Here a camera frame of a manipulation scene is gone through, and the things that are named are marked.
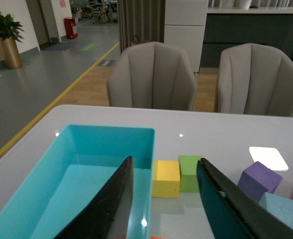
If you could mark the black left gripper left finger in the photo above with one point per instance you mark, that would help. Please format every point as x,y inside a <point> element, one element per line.
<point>107,214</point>

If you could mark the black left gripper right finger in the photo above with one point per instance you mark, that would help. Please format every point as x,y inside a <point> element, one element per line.
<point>231,213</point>

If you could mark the light blue foam block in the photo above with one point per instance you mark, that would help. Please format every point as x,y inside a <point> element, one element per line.
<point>280,207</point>

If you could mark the purple foam block rear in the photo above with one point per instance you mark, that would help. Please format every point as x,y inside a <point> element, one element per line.
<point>257,179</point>

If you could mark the green foam block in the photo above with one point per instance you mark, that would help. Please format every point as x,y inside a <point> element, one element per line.
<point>188,166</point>

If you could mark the teal plastic bin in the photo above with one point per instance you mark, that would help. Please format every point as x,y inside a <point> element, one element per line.
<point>71,172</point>

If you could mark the yellow foam block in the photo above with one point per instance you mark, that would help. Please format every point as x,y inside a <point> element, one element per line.
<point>166,179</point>

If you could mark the grey chair right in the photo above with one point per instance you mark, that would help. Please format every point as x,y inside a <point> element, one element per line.
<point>254,79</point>

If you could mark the grey chair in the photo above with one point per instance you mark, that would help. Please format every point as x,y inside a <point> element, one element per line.
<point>152,75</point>
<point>254,79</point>

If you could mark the grey chair left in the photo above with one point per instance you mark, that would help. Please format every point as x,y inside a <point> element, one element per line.
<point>152,75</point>

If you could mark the woven basket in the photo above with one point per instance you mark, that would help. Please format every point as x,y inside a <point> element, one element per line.
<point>135,40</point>

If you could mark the dark grey counter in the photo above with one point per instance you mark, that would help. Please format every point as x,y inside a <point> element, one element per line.
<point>233,27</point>

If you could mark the white cabinet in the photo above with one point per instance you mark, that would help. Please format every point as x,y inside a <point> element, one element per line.
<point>184,27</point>

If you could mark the grey curtain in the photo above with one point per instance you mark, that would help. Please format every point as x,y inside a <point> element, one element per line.
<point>142,18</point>

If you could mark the potted plant gold pot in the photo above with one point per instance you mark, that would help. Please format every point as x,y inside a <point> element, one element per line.
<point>10,33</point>

